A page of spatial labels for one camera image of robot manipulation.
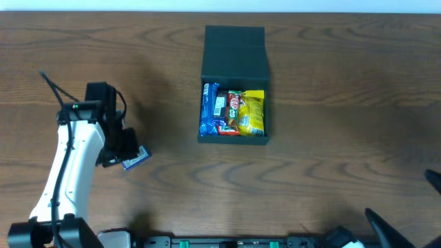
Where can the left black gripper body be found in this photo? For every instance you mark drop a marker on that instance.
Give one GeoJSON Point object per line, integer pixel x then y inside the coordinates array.
{"type": "Point", "coordinates": [119, 146]}

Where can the dark blue chocolate bar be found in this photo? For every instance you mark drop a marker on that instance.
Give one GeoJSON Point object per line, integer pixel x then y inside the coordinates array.
{"type": "Point", "coordinates": [220, 108]}

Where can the yellow snack packet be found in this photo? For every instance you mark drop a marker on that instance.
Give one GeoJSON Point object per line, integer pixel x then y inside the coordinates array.
{"type": "Point", "coordinates": [251, 113]}

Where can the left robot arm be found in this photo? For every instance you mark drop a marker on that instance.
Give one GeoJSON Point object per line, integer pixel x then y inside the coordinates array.
{"type": "Point", "coordinates": [90, 133]}

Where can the red green KitKat Milo bar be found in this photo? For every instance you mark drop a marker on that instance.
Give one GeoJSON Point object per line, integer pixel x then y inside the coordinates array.
{"type": "Point", "coordinates": [233, 105]}

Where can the red snack packet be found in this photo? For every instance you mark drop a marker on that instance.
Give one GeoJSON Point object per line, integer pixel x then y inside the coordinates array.
{"type": "Point", "coordinates": [227, 131]}

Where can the small blue candy box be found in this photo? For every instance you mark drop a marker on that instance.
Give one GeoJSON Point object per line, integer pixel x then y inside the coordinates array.
{"type": "Point", "coordinates": [142, 155]}

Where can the black gift box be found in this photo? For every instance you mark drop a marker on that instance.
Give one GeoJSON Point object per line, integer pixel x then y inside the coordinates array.
{"type": "Point", "coordinates": [235, 57]}

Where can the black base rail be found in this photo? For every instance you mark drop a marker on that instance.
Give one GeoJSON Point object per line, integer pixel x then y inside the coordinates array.
{"type": "Point", "coordinates": [337, 238]}

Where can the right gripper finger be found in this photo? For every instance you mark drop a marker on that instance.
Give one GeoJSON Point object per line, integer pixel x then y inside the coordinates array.
{"type": "Point", "coordinates": [434, 179]}
{"type": "Point", "coordinates": [387, 235]}

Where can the blue biscuit bar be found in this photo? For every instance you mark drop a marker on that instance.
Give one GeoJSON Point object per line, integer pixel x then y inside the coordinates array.
{"type": "Point", "coordinates": [207, 125]}

